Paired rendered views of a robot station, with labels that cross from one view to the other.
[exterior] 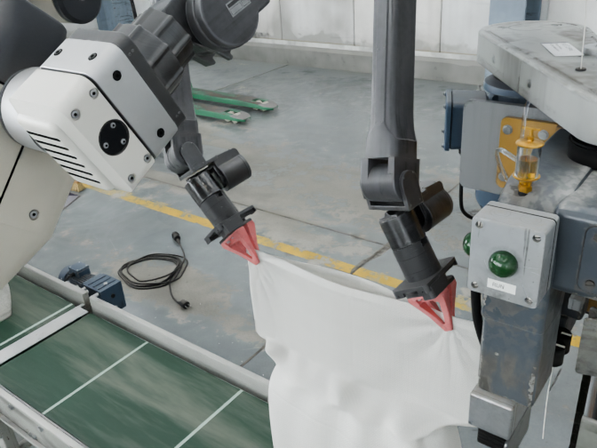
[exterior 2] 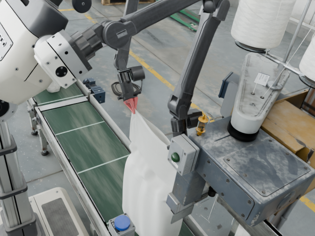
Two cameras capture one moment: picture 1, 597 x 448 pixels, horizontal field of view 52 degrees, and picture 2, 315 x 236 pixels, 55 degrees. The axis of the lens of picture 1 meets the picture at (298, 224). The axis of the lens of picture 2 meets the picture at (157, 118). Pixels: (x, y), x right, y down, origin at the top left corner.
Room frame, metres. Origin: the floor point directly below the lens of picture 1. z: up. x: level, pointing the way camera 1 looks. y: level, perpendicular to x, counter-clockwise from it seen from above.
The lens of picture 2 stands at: (-0.10, -0.27, 1.88)
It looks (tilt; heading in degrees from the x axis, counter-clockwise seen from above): 36 degrees down; 12
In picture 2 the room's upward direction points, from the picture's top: 9 degrees clockwise
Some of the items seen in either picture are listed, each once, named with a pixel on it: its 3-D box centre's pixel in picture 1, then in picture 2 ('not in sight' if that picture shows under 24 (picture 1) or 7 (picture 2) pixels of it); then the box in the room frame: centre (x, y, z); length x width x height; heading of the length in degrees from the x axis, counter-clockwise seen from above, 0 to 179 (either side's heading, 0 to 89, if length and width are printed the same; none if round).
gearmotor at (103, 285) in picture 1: (85, 287); (91, 89); (2.07, 0.85, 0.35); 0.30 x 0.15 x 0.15; 51
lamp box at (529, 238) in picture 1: (512, 253); (182, 154); (0.56, -0.22, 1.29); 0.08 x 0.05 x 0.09; 51
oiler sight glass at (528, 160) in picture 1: (528, 159); (201, 124); (0.61, -0.25, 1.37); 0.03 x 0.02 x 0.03; 51
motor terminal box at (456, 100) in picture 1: (464, 125); (231, 89); (1.08, -0.32, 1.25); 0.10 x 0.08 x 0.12; 166
